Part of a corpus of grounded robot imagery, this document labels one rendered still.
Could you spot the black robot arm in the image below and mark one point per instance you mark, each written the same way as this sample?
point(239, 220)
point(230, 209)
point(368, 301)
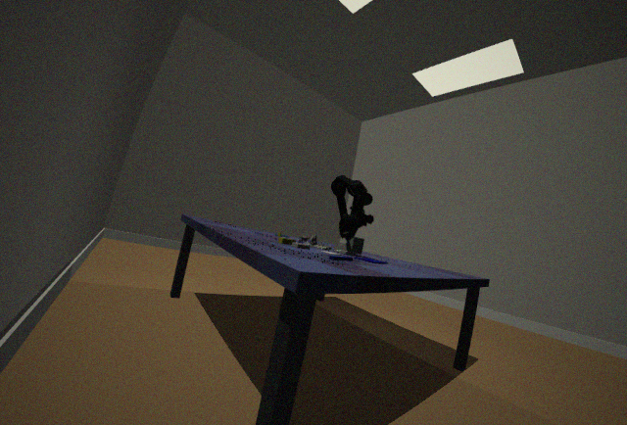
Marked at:
point(361, 198)

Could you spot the yellow rectangular bar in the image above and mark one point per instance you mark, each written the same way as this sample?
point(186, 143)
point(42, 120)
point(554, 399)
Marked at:
point(285, 241)

